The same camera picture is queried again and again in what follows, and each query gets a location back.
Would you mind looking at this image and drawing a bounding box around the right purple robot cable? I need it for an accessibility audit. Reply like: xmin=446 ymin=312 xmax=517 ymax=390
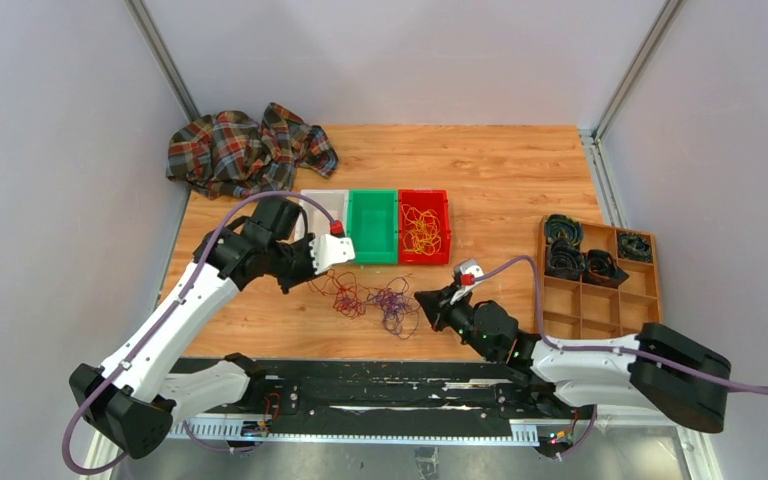
xmin=460 ymin=255 xmax=768 ymax=460

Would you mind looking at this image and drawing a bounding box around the yellow cable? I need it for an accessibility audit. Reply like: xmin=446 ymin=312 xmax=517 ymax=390
xmin=401 ymin=205 xmax=445 ymax=258

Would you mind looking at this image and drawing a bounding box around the red plastic bin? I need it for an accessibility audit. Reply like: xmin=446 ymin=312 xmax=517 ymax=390
xmin=398 ymin=189 xmax=452 ymax=265

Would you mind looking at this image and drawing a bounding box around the wooden compartment tray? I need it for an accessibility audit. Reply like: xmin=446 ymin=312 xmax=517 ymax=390
xmin=534 ymin=215 xmax=662 ymax=340

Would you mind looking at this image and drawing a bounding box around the plaid cloth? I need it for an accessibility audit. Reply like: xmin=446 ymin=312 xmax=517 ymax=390
xmin=165 ymin=103 xmax=339 ymax=199

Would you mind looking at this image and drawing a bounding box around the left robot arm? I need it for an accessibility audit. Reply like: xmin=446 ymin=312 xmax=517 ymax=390
xmin=61 ymin=191 xmax=351 ymax=475

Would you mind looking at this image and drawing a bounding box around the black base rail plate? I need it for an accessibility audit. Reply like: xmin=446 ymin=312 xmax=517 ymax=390
xmin=213 ymin=359 xmax=593 ymax=440

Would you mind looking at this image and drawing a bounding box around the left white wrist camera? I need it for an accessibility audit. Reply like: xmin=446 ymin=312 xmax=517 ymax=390
xmin=309 ymin=234 xmax=356 ymax=275

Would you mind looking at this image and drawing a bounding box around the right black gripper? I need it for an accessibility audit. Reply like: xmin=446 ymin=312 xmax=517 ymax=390
xmin=415 ymin=282 xmax=496 ymax=361

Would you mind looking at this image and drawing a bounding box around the black coiled item upper left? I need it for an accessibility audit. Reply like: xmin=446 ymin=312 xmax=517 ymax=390
xmin=543 ymin=214 xmax=584 ymax=248

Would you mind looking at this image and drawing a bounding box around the green plastic bin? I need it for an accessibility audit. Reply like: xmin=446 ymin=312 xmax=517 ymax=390
xmin=346 ymin=189 xmax=398 ymax=265

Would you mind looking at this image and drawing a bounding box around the black coiled item lower left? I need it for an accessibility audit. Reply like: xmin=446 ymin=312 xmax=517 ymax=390
xmin=545 ymin=238 xmax=586 ymax=281

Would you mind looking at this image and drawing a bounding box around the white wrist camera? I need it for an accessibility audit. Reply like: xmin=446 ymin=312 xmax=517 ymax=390
xmin=309 ymin=234 xmax=356 ymax=275
xmin=449 ymin=259 xmax=485 ymax=304

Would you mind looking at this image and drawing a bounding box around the white plastic bin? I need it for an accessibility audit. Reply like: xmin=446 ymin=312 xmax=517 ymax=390
xmin=292 ymin=189 xmax=349 ymax=242

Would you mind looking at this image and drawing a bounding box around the black coiled item far right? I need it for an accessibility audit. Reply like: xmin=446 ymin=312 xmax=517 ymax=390
xmin=617 ymin=231 xmax=654 ymax=263

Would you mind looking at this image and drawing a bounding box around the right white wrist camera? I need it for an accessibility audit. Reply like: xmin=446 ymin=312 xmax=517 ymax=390
xmin=449 ymin=259 xmax=485 ymax=304

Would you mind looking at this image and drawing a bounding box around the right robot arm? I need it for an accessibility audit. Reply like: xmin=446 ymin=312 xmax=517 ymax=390
xmin=414 ymin=286 xmax=731 ymax=434

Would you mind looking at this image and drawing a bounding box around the black coiled item centre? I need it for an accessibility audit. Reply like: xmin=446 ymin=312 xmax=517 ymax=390
xmin=582 ymin=249 xmax=629 ymax=289

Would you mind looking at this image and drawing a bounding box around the black coiled item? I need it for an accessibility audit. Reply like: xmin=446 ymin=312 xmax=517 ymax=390
xmin=617 ymin=231 xmax=654 ymax=263
xmin=582 ymin=249 xmax=629 ymax=289
xmin=543 ymin=214 xmax=584 ymax=248
xmin=545 ymin=238 xmax=586 ymax=281

